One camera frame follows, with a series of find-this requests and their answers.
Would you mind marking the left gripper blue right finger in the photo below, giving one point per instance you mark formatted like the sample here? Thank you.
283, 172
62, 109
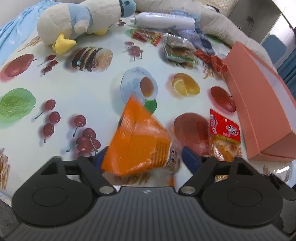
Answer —
202, 169

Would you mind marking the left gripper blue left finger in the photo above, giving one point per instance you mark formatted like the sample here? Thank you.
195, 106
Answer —
92, 174

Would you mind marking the red orange snack packet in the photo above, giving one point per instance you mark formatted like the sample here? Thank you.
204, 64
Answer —
224, 138

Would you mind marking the pink cardboard box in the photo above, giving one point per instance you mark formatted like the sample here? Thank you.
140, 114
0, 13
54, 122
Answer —
265, 106

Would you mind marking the dark red foil snack packet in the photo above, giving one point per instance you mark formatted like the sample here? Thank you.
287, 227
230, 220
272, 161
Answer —
215, 62

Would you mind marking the clear green snack packet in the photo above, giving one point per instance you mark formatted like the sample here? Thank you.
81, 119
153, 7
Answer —
178, 49

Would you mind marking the blue patterned plastic bag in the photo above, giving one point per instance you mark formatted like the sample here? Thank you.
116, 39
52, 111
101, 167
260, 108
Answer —
196, 36

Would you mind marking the small red yellow snack packet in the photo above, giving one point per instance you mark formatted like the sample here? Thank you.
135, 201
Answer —
146, 36

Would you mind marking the blue chair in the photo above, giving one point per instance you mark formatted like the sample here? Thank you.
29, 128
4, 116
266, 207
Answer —
274, 47

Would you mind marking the white blue plush duck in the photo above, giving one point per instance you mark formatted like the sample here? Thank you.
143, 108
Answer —
60, 25

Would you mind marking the grey blanket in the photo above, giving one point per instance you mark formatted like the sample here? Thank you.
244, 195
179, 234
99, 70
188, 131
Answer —
211, 23

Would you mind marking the light blue cloth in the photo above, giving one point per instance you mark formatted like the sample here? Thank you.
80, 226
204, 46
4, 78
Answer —
19, 29

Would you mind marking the white spray bottle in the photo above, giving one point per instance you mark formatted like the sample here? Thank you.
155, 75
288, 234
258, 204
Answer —
162, 21

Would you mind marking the grey shelf cabinet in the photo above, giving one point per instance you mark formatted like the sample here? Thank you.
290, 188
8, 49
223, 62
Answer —
255, 18

